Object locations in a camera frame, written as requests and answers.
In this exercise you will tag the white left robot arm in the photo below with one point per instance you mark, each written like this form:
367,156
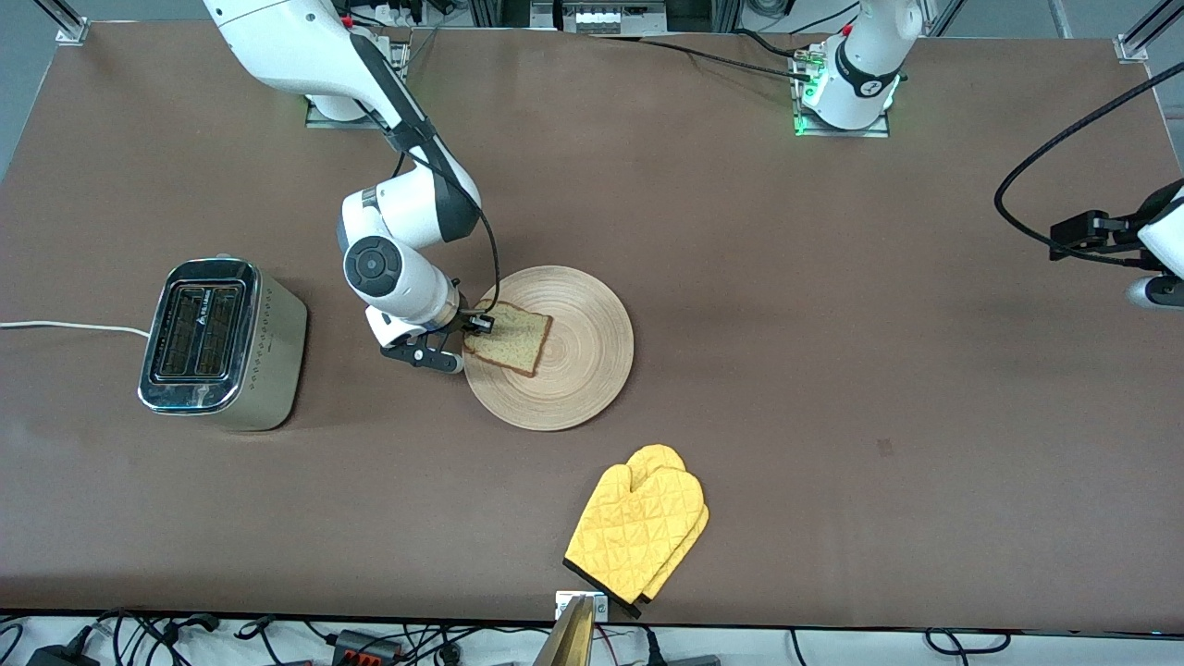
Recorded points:
865,65

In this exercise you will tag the grey electrical box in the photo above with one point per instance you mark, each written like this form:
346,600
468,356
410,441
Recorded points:
601,18

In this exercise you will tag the small metal table bracket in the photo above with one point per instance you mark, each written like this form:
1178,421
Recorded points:
561,606

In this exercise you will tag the round wooden plate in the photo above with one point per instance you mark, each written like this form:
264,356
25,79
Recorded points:
587,361

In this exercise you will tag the gold camera mount bar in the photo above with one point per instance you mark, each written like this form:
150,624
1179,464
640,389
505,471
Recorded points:
569,638

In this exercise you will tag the brown bread slice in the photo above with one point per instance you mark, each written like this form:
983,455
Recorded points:
513,340

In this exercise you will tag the yellow quilted oven mitt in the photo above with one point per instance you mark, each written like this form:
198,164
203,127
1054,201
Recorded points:
659,455
629,527

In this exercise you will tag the black orange connector block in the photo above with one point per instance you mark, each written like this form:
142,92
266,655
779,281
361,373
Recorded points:
365,645

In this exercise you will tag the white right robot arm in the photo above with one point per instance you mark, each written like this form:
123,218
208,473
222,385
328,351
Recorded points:
296,46

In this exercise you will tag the white power strip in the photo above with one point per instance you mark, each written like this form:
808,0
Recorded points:
398,14

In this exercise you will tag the silver two-slot toaster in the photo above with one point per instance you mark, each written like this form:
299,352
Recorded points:
268,370

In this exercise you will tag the black power adapter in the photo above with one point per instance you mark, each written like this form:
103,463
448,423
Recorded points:
60,657

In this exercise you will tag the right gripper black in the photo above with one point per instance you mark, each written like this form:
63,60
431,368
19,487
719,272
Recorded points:
466,323

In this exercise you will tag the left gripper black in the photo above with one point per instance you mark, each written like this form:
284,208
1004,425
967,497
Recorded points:
1113,232

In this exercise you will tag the metal table corner bracket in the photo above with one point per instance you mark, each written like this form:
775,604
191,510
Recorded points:
1133,48
72,32

